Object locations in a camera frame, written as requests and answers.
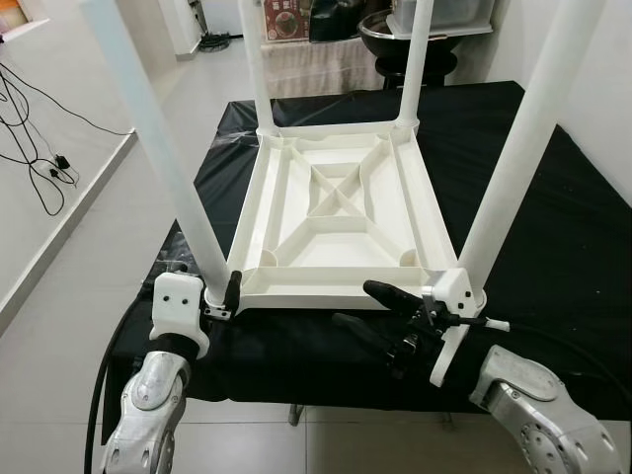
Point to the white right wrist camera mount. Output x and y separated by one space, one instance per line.
454 291

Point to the white cabinet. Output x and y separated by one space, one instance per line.
183 25

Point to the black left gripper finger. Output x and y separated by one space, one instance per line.
234 288

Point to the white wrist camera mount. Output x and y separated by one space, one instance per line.
178 301
454 291

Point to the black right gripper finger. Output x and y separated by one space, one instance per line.
390 294
363 334

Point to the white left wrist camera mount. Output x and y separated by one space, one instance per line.
178 301

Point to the red printed box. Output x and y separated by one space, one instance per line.
286 20

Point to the grey metal folding table frame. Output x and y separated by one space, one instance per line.
296 415

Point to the black tablecloth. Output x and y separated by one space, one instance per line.
553 247

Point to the clear plastic drawer box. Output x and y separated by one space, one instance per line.
459 15

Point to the white plastic table top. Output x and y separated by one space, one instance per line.
336 247

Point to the beige fringed cloth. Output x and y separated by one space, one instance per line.
326 69

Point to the dark metal bowl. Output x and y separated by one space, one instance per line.
385 39

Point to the black power adapter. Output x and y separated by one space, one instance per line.
61 161

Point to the white plastic table leg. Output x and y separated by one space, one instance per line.
533 118
148 128
415 59
255 69

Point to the black wooden stool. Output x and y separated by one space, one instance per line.
390 71

